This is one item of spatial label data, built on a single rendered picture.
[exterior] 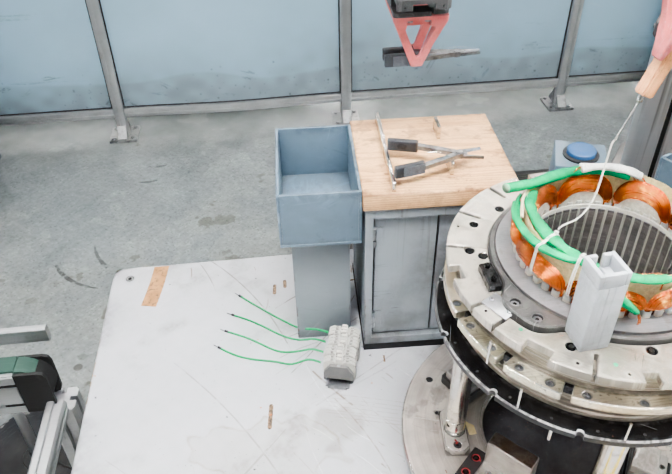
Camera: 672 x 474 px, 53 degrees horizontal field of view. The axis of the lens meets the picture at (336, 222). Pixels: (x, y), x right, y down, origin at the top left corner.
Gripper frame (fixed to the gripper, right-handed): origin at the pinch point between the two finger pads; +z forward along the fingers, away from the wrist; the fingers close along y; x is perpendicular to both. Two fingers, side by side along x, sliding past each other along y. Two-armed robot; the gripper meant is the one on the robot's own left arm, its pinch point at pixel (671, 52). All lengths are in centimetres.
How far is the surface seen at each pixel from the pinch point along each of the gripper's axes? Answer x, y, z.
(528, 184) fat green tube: 6.8, -1.5, 17.5
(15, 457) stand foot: 66, -57, 156
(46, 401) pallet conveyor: 23, -45, 84
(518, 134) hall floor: 219, 94, 80
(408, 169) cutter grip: 20.7, -9.3, 26.1
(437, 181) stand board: 21.9, -4.7, 26.9
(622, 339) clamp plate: -8.7, 5.9, 22.4
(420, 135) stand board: 33.2, -5.8, 26.0
